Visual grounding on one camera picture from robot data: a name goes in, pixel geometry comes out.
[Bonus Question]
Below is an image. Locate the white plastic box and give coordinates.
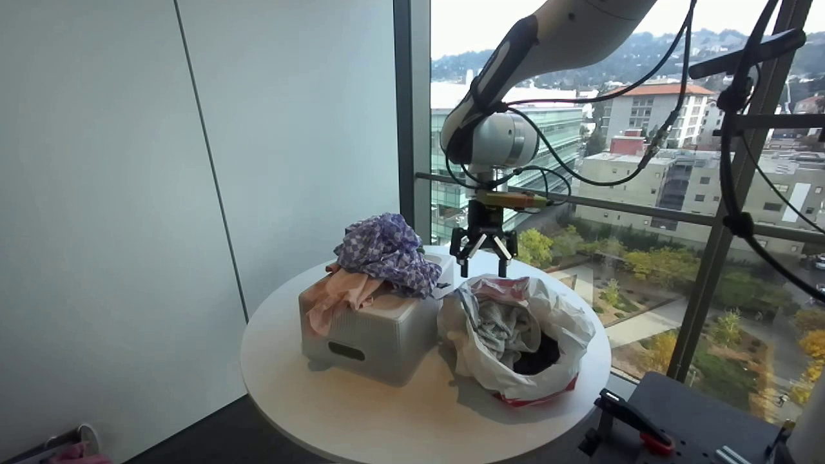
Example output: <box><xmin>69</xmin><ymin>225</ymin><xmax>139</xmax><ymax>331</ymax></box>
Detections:
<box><xmin>298</xmin><ymin>256</ymin><xmax>459</xmax><ymax>386</ymax></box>

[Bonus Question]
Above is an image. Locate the black platform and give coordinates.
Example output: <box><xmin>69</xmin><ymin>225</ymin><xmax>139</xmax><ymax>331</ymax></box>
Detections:
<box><xmin>579</xmin><ymin>372</ymin><xmax>795</xmax><ymax>464</ymax></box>

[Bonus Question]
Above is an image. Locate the red-handled black clamp tool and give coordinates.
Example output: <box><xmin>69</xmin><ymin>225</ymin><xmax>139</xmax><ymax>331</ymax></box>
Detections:
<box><xmin>594</xmin><ymin>386</ymin><xmax>682</xmax><ymax>458</ymax></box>

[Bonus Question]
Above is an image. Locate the brass-coloured wrist camera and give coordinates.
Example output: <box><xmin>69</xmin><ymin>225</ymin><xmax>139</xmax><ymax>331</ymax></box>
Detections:
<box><xmin>474</xmin><ymin>188</ymin><xmax>555</xmax><ymax>211</ymax></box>

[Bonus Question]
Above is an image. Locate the white red-striped plastic bag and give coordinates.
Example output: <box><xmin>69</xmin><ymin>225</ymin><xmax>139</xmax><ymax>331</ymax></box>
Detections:
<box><xmin>437</xmin><ymin>273</ymin><xmax>602</xmax><ymax>411</ymax></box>

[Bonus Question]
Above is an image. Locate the grey slanted pole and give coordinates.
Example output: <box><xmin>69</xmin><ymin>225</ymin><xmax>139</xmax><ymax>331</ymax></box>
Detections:
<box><xmin>668</xmin><ymin>0</ymin><xmax>815</xmax><ymax>382</ymax></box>

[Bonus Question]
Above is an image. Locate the purple checkered cloth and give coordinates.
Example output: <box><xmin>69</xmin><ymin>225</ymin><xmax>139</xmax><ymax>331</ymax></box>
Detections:
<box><xmin>334</xmin><ymin>211</ymin><xmax>447</xmax><ymax>298</ymax></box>

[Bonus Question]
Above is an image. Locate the pink floor object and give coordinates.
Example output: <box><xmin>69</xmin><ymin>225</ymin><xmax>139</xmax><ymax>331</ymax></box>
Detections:
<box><xmin>41</xmin><ymin>423</ymin><xmax>117</xmax><ymax>464</ymax></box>

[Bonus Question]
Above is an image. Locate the grey window frame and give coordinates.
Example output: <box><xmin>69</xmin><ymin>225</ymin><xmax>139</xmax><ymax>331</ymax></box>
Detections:
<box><xmin>392</xmin><ymin>0</ymin><xmax>437</xmax><ymax>247</ymax></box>

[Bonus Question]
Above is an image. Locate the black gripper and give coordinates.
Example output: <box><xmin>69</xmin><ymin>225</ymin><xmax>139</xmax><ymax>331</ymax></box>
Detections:
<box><xmin>448</xmin><ymin>199</ymin><xmax>522</xmax><ymax>278</ymax></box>

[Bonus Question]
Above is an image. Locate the white terry towel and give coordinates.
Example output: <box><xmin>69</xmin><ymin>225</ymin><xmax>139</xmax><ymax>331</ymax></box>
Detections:
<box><xmin>468</xmin><ymin>278</ymin><xmax>543</xmax><ymax>356</ymax></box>

